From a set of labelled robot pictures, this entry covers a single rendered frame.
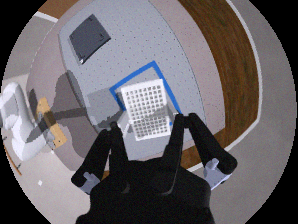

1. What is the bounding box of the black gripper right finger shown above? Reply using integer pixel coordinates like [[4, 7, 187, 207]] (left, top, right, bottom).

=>
[[150, 102, 238, 197]]

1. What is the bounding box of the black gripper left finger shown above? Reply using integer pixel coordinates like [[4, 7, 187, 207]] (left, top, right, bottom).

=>
[[71, 110, 131, 197]]

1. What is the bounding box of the blue tape outline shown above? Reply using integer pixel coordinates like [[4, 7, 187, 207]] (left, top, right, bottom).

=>
[[109, 60, 182, 114]]

